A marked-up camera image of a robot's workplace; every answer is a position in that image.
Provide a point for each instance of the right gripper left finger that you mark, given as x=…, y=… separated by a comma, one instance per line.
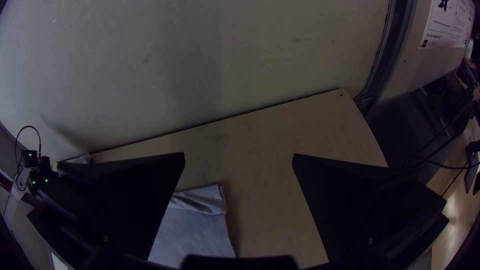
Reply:
x=123, y=202

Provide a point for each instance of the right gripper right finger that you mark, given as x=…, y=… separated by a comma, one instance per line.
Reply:
x=348, y=210

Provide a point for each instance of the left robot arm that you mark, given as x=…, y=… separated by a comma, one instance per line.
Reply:
x=18, y=187

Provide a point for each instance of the white t-shirt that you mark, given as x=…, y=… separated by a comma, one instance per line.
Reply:
x=195, y=228

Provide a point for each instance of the dark metal rack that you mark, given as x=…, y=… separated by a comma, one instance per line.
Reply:
x=405, y=127

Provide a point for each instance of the black floor stand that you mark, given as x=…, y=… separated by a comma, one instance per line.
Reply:
x=473, y=168

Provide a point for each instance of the white paper poster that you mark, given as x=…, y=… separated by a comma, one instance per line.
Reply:
x=446, y=26

